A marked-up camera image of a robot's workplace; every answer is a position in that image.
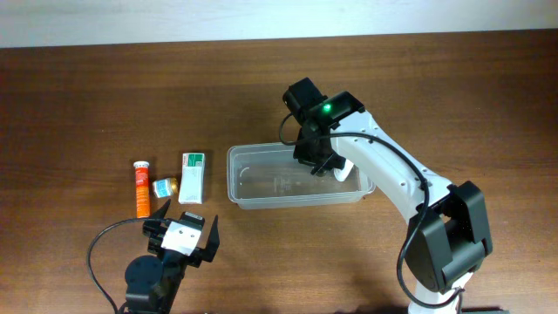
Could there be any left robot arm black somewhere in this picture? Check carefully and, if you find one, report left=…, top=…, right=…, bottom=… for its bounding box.
left=117, top=202, right=220, bottom=314

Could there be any small jar gold lid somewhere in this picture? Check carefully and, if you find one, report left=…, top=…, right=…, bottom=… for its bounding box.
left=153, top=177, right=179, bottom=198

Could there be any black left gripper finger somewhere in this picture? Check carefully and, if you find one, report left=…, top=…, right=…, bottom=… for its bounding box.
left=201, top=215, right=220, bottom=263
left=150, top=200, right=171, bottom=219

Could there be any white spray bottle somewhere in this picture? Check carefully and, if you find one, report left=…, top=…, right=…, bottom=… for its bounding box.
left=334, top=160, right=354, bottom=182

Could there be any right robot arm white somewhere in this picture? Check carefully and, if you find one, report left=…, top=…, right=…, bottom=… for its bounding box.
left=282, top=86, right=493, bottom=313

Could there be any clear plastic container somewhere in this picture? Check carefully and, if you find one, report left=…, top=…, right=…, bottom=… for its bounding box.
left=227, top=142, right=376, bottom=209

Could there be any white green Panadol box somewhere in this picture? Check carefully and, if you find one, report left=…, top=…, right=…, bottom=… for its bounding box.
left=178, top=153, right=206, bottom=204

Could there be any orange tablet tube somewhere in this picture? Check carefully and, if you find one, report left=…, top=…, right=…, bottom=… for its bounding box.
left=133, top=160, right=151, bottom=218

